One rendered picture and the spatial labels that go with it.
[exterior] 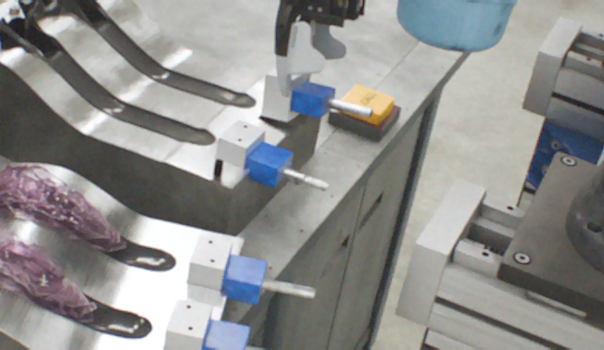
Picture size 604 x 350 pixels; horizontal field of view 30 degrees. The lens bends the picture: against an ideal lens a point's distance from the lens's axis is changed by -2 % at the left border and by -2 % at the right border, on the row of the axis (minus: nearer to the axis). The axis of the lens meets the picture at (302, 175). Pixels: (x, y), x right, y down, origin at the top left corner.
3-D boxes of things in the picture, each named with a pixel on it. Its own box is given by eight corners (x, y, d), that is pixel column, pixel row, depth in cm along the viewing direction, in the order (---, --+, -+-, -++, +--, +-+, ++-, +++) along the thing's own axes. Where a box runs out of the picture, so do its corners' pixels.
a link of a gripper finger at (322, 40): (340, 92, 139) (341, 25, 134) (295, 81, 141) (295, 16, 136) (349, 80, 141) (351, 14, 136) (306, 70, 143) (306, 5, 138)
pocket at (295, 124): (303, 138, 143) (308, 113, 141) (285, 156, 139) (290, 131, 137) (270, 126, 144) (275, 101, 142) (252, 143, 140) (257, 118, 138)
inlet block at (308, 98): (375, 129, 138) (381, 86, 136) (360, 141, 134) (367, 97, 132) (278, 104, 142) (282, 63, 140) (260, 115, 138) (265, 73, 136)
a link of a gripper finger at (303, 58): (313, 106, 131) (327, 27, 129) (266, 95, 133) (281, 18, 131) (322, 105, 134) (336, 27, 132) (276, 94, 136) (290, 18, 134)
